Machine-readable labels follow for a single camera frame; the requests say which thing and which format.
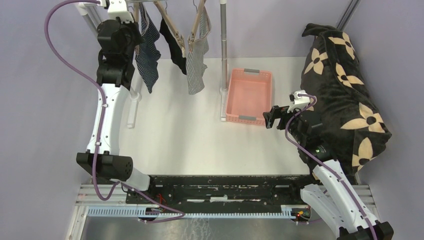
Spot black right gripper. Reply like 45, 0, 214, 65
262, 103, 305, 145

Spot navy striped underwear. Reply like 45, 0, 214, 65
135, 3, 161, 94

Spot wooden clip hanger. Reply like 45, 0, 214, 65
153, 0, 186, 58
133, 2, 142, 55
187, 0, 206, 52

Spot black underwear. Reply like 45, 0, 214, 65
159, 18, 187, 75

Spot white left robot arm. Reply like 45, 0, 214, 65
76, 19, 158, 204

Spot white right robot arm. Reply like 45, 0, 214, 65
263, 105, 394, 240

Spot pink plastic basket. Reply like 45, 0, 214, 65
225, 68, 273, 126

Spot silver clothes rack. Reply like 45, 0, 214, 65
74, 0, 230, 122

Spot grey striped boxer shorts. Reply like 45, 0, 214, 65
186, 7, 211, 95

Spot black floral blanket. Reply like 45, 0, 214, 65
300, 23, 392, 176

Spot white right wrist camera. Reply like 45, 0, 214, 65
287, 90, 317, 113

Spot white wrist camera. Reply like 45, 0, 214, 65
287, 90, 317, 113
105, 0, 135, 24

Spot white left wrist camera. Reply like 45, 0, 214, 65
105, 0, 135, 24

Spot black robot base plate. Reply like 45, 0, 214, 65
144, 175, 318, 214

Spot aluminium frame rail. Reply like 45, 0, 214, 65
336, 0, 361, 31

